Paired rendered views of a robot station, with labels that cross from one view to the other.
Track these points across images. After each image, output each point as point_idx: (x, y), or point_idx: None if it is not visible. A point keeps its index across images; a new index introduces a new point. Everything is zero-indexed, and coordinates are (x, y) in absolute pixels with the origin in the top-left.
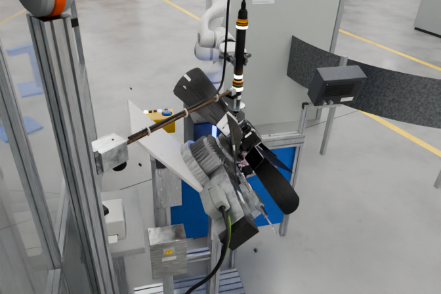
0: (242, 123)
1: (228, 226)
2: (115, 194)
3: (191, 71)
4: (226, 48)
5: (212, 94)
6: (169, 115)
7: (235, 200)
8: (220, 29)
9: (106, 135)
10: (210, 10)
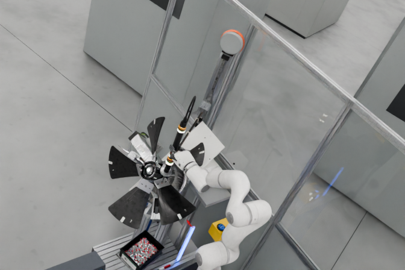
0: (156, 164)
1: (143, 132)
2: (215, 197)
3: (202, 156)
4: None
5: (180, 144)
6: (217, 224)
7: (144, 141)
8: (204, 175)
9: (208, 109)
10: (217, 167)
